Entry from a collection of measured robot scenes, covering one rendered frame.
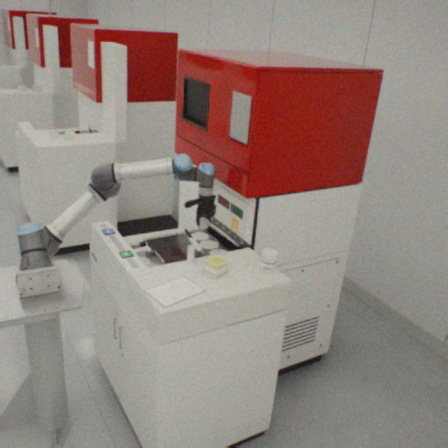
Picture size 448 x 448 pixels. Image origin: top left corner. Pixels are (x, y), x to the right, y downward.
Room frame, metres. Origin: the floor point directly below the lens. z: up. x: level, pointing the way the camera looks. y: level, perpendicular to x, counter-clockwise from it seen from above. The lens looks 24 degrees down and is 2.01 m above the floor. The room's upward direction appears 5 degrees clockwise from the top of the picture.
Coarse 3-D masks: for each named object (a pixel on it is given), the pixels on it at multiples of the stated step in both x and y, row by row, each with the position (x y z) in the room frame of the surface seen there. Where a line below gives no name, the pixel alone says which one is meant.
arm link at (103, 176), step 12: (180, 156) 2.12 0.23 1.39; (96, 168) 2.12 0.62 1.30; (108, 168) 2.09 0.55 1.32; (120, 168) 2.10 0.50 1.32; (132, 168) 2.10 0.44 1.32; (144, 168) 2.10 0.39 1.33; (156, 168) 2.10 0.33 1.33; (168, 168) 2.11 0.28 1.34; (180, 168) 2.09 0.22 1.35; (192, 168) 2.17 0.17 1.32; (96, 180) 2.09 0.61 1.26; (108, 180) 2.08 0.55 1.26; (120, 180) 2.12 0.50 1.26
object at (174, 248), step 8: (192, 232) 2.37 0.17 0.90; (152, 240) 2.23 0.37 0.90; (160, 240) 2.24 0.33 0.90; (168, 240) 2.25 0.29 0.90; (176, 240) 2.26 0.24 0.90; (184, 240) 2.26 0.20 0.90; (200, 240) 2.28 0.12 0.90; (216, 240) 2.29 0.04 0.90; (160, 248) 2.15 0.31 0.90; (168, 248) 2.16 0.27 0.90; (176, 248) 2.16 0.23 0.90; (184, 248) 2.17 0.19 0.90; (216, 248) 2.20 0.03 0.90; (224, 248) 2.21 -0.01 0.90; (168, 256) 2.07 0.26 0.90; (176, 256) 2.08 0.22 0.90; (184, 256) 2.08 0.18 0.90; (200, 256) 2.10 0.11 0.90
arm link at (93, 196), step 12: (84, 192) 2.17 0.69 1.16; (96, 192) 2.14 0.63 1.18; (108, 192) 2.16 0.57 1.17; (84, 204) 2.12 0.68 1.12; (96, 204) 2.15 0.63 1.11; (60, 216) 2.09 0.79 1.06; (72, 216) 2.08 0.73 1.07; (84, 216) 2.12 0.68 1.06; (48, 228) 2.03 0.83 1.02; (60, 228) 2.05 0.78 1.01; (72, 228) 2.08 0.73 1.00; (60, 240) 2.03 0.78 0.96; (48, 252) 1.99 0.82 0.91
